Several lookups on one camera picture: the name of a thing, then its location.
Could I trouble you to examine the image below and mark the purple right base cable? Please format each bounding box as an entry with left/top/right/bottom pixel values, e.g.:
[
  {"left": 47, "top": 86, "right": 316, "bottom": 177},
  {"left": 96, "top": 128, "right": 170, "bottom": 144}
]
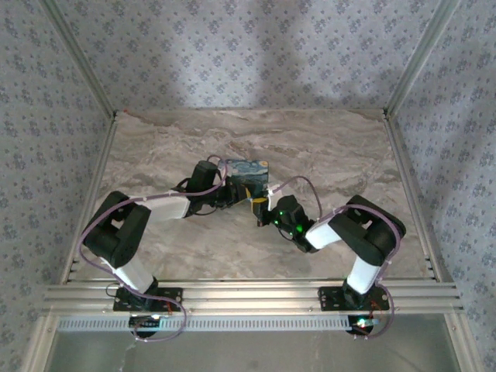
[{"left": 353, "top": 284, "right": 396, "bottom": 341}]

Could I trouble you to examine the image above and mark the right controller board green light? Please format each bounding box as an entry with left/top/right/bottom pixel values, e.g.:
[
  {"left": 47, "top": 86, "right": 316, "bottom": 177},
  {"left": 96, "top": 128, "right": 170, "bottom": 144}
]
[{"left": 346, "top": 314, "right": 380, "bottom": 337}]

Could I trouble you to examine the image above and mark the starry night print box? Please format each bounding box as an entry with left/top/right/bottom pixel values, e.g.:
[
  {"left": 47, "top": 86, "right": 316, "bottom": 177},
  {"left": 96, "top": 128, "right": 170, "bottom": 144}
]
[{"left": 223, "top": 157, "right": 271, "bottom": 213}]

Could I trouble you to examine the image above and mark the slotted grey cable duct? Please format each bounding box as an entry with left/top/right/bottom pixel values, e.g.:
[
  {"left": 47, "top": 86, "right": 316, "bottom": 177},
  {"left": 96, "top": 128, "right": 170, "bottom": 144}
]
[{"left": 57, "top": 314, "right": 389, "bottom": 333}]

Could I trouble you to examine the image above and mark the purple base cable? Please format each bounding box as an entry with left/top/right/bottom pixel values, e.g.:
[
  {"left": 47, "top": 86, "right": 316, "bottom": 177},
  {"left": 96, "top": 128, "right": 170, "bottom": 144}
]
[
  {"left": 353, "top": 284, "right": 396, "bottom": 341},
  {"left": 133, "top": 288, "right": 188, "bottom": 343}
]

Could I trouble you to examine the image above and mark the aluminium front rail beam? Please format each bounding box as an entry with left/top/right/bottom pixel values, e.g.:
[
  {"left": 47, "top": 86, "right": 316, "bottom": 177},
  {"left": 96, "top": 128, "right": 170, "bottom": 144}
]
[{"left": 41, "top": 279, "right": 465, "bottom": 315}]

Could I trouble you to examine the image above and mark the aluminium frame post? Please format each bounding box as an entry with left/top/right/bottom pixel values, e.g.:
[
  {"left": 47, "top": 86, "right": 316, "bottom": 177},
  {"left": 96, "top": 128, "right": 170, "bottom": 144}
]
[
  {"left": 384, "top": 0, "right": 462, "bottom": 117},
  {"left": 38, "top": 0, "right": 119, "bottom": 119}
]

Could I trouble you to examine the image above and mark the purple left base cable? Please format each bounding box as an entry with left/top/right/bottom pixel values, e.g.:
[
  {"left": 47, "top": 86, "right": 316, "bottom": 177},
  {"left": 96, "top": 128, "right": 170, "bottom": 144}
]
[{"left": 133, "top": 288, "right": 188, "bottom": 343}]

